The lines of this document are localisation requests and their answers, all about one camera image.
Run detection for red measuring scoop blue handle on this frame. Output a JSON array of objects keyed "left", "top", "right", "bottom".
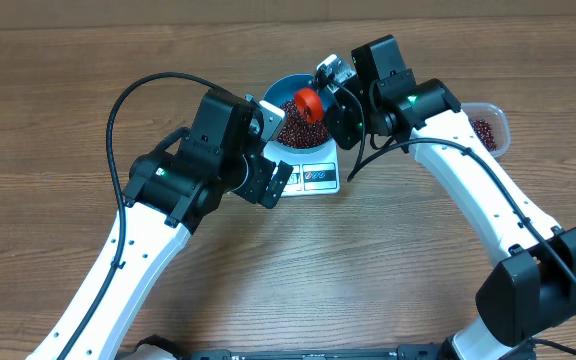
[{"left": 294, "top": 88, "right": 325, "bottom": 124}]

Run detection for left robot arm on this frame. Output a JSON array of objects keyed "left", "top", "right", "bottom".
[{"left": 30, "top": 135, "right": 293, "bottom": 359}]

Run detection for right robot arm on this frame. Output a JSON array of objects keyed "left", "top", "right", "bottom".
[{"left": 314, "top": 35, "right": 576, "bottom": 359}]

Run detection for white digital kitchen scale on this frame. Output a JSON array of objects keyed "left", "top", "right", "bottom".
[{"left": 264, "top": 139, "right": 341, "bottom": 197}]

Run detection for red beans in bowl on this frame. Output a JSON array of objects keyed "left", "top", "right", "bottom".
[{"left": 277, "top": 100, "right": 330, "bottom": 149}]

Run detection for blue metal bowl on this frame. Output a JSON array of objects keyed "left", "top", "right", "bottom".
[{"left": 263, "top": 74, "right": 333, "bottom": 152}]

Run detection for red adzuki beans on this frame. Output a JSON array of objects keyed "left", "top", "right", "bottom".
[{"left": 470, "top": 119, "right": 497, "bottom": 152}]

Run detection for clear plastic bean container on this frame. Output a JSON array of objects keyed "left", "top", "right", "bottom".
[{"left": 462, "top": 102, "right": 511, "bottom": 158}]

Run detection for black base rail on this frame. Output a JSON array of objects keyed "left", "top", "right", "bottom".
[{"left": 182, "top": 342, "right": 459, "bottom": 360}]

